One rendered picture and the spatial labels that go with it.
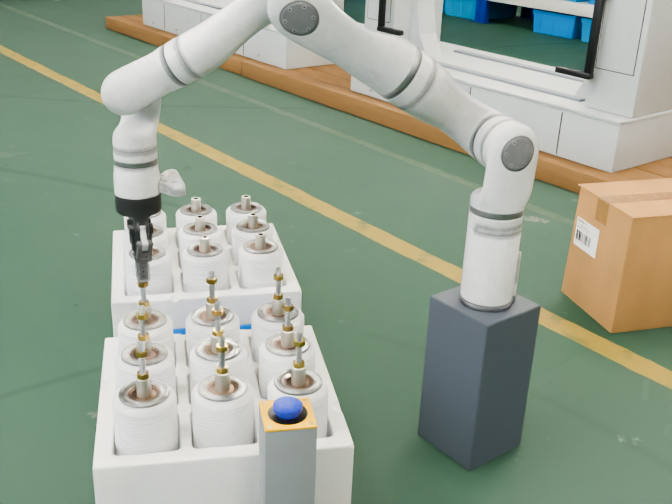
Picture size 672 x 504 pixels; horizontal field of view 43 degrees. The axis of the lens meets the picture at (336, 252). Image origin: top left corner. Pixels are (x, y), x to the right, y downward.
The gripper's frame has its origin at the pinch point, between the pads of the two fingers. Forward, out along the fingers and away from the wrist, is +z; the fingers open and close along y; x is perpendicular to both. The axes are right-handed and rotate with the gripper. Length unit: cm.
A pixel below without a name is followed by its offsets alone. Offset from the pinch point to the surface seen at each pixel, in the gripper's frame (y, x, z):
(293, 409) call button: 44.6, 13.6, 2.1
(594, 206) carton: -27, 112, 8
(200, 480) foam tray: 32.0, 3.1, 21.0
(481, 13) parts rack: -470, 321, 29
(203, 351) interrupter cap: 13.8, 7.5, 9.6
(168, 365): 14.9, 1.6, 10.7
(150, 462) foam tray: 30.7, -3.9, 17.1
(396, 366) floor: -11, 55, 35
